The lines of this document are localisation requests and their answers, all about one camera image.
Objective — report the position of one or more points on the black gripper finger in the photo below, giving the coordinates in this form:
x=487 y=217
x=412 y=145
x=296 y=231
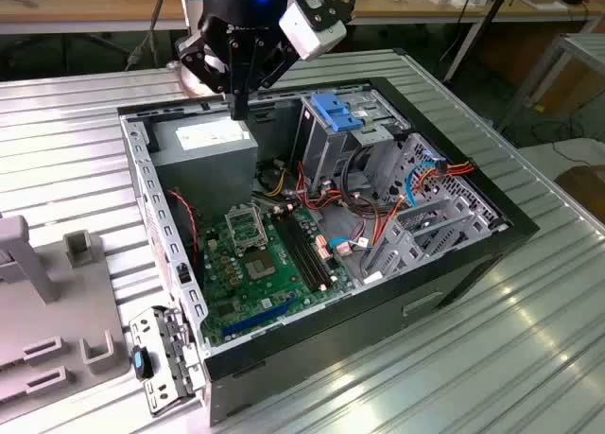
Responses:
x=208 y=74
x=271 y=70

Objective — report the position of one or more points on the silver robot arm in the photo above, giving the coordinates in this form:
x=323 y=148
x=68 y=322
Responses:
x=194 y=85

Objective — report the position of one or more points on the metal disk bay cage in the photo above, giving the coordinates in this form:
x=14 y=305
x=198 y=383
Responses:
x=411 y=252

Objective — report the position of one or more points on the blue plastic drive latch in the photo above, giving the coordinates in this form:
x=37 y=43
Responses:
x=331 y=110

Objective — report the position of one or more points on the grey metal drive cage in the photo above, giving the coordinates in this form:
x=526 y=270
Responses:
x=326 y=150

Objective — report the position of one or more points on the grey power supply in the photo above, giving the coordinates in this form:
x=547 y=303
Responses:
x=203 y=178

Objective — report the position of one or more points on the wooden desk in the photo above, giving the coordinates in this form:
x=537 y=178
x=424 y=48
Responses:
x=94 y=11

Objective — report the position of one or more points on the black case fan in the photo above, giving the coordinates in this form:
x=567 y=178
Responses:
x=197 y=254

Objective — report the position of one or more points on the black RAM slot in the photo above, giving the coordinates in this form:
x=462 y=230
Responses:
x=312 y=252
x=293 y=252
x=299 y=252
x=305 y=252

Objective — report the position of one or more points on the CPU socket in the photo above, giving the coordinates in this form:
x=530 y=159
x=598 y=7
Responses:
x=259 y=267

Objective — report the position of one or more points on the black slanted pole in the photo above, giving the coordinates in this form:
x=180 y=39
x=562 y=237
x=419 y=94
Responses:
x=477 y=32

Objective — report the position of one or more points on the green motherboard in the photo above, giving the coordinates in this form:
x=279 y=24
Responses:
x=236 y=282

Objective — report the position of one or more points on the blue expansion slot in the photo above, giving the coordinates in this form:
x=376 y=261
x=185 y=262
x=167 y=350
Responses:
x=260 y=318

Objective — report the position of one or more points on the grey parts rack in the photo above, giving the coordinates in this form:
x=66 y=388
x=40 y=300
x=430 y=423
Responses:
x=66 y=301

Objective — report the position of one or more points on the black open PC case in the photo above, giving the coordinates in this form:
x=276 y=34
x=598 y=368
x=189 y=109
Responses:
x=331 y=339

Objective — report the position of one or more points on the black clip blue tab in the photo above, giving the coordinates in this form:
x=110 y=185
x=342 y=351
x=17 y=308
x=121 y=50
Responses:
x=138 y=362

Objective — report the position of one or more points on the brown cardboard box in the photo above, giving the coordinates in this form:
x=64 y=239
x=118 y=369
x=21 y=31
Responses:
x=586 y=188

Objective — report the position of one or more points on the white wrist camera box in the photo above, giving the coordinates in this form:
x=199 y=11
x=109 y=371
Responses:
x=312 y=34

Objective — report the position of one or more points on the hinged metal card bracket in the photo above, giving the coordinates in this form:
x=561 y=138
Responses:
x=156 y=391

